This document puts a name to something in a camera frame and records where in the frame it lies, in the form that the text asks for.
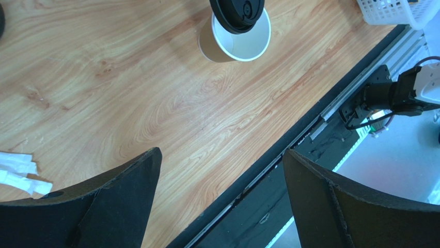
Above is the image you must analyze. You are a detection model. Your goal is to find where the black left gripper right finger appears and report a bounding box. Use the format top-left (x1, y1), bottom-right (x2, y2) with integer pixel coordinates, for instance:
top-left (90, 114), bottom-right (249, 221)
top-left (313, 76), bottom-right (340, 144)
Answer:
top-left (282, 150), bottom-right (439, 247)

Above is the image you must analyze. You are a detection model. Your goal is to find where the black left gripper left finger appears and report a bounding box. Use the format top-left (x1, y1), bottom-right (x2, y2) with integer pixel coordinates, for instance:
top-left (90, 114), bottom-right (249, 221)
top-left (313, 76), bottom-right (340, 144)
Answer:
top-left (1, 147), bottom-right (162, 247)

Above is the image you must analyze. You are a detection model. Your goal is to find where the single paper cup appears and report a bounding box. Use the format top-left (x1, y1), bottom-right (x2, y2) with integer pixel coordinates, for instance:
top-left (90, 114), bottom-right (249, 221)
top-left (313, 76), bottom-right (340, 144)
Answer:
top-left (198, 9), bottom-right (272, 63)

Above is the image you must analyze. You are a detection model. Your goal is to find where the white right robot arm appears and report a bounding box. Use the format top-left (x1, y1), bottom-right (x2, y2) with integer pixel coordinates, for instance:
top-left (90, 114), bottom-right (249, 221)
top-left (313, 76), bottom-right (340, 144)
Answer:
top-left (339, 56), bottom-right (439, 130)

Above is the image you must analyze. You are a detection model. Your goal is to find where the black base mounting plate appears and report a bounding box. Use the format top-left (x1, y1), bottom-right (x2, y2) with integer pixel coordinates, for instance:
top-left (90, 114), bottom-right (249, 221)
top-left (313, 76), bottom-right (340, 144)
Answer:
top-left (170, 25), bottom-right (410, 247)

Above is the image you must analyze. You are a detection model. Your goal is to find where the pile of wrapped straws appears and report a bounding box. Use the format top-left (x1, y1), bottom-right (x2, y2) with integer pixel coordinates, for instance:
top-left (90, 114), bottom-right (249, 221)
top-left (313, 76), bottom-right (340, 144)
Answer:
top-left (1, 152), bottom-right (53, 195)

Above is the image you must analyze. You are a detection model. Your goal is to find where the white plastic basket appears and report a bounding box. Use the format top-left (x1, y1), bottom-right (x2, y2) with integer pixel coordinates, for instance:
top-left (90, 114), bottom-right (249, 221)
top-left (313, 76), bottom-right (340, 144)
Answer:
top-left (357, 0), bottom-right (439, 30)

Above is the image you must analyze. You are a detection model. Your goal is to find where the stack of black lids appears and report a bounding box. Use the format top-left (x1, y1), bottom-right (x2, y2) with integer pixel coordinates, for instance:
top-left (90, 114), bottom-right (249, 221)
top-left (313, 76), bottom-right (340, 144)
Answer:
top-left (0, 4), bottom-right (6, 38)

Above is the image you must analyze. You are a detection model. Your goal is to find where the aluminium frame rail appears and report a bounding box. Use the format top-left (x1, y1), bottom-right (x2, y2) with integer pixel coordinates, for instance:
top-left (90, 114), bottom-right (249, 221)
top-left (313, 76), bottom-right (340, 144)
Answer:
top-left (264, 27), bottom-right (440, 248)

